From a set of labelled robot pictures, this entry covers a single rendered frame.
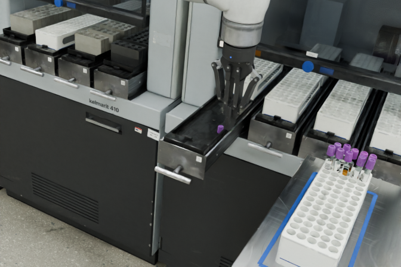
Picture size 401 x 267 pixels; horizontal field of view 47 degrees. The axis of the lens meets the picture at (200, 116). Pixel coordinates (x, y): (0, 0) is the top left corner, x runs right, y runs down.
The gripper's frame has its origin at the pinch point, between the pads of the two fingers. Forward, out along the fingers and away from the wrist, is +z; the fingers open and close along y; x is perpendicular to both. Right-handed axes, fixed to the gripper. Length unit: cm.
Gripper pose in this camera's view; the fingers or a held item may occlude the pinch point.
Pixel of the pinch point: (230, 115)
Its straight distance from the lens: 114.9
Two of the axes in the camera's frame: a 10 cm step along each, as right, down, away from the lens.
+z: -0.7, 8.3, 5.5
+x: -5.4, 4.3, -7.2
